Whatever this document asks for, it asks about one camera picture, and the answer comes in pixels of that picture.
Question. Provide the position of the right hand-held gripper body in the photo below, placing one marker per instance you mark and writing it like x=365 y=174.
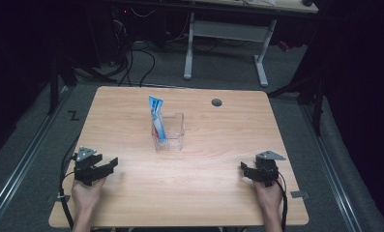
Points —
x=266 y=167

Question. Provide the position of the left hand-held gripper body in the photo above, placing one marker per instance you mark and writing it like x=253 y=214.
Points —
x=84 y=167

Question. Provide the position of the blue and white toothpaste tube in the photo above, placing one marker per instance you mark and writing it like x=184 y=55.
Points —
x=157 y=119

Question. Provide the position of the clear plastic box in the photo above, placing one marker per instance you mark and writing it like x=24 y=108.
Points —
x=171 y=137

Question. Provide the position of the person's right hand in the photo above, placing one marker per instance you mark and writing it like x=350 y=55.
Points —
x=268 y=195

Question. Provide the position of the person's left hand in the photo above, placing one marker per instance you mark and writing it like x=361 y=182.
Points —
x=87 y=195

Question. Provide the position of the grey tape piece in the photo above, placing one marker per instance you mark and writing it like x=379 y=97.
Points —
x=300 y=194
x=63 y=197

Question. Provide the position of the black floor tape mark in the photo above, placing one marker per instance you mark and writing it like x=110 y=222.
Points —
x=73 y=115

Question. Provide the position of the black metal stand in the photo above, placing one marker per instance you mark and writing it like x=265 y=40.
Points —
x=317 y=106
x=54 y=83

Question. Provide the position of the small red object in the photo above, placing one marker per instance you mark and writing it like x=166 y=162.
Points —
x=283 y=45

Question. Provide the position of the desk with white legs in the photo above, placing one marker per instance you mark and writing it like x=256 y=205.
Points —
x=228 y=30

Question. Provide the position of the metal floor rail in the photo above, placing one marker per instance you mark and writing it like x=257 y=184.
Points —
x=331 y=170
x=22 y=161

